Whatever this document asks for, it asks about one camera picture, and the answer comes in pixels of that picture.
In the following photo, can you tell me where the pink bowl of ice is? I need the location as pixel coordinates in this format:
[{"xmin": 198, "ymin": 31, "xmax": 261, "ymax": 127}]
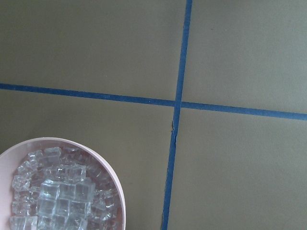
[{"xmin": 0, "ymin": 138, "xmax": 126, "ymax": 230}]

